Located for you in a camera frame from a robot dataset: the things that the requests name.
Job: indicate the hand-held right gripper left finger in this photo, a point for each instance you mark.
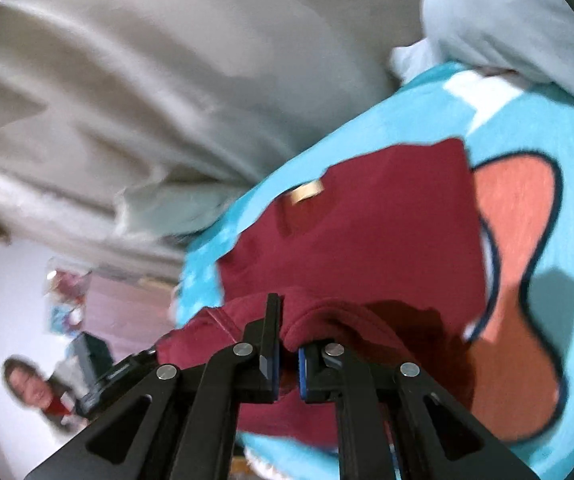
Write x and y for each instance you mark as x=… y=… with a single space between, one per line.
x=273 y=360

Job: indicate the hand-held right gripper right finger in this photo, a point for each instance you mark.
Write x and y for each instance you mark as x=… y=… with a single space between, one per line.
x=303 y=370

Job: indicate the maroon small garment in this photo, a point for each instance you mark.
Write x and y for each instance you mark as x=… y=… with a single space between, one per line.
x=367 y=240

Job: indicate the pink curtain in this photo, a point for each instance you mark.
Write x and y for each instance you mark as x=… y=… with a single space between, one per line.
x=127 y=310

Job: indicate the person's head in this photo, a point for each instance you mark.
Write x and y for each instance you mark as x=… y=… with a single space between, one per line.
x=29 y=382

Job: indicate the pale green cloth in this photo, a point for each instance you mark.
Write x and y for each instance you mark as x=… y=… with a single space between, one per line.
x=177 y=205

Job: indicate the beige bed sheet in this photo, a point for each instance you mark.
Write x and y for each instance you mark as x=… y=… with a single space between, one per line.
x=157 y=75

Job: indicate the blue printed blanket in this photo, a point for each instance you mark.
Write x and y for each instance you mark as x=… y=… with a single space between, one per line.
x=562 y=220

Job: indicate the white pillow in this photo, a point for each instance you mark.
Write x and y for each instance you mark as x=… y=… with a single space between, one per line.
x=507 y=20

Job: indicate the wall poster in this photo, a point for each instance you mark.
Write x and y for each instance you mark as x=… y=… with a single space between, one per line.
x=67 y=295

